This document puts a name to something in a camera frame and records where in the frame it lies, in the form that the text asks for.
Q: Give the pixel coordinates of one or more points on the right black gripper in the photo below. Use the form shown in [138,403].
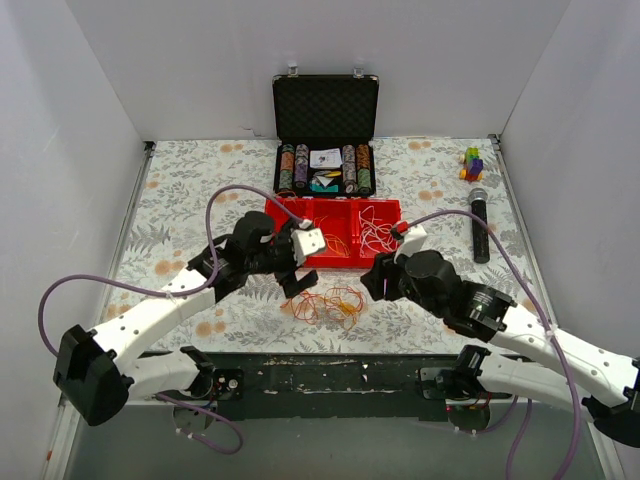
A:
[382,273]

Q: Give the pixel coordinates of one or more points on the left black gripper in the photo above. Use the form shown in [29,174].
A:
[285,259]

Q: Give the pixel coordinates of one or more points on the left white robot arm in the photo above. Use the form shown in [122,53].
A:
[100,370]

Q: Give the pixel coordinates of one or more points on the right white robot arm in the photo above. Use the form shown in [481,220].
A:
[560,370]

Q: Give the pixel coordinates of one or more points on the floral patterned table mat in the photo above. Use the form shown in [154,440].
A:
[192,187]

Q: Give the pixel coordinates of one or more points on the red plastic compartment tray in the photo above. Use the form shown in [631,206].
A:
[355,230]

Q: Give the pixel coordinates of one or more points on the black handheld microphone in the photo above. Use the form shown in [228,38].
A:
[480,238]

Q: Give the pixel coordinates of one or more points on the colourful toy block figure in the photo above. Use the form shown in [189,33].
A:
[472,165]

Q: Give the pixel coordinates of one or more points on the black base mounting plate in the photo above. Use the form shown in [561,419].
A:
[248,386]

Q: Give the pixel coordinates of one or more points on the white card deck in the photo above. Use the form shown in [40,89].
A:
[325,159]

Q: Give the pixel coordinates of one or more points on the black poker chip case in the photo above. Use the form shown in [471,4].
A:
[319,112]

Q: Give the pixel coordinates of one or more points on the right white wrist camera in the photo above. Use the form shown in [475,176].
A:
[409,239]

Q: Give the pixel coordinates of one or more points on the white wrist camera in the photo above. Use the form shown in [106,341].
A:
[307,243]
[409,239]

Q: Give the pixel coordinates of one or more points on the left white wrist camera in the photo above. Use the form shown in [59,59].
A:
[307,243]

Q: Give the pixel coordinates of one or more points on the aluminium front rail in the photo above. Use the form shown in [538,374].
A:
[269,434]

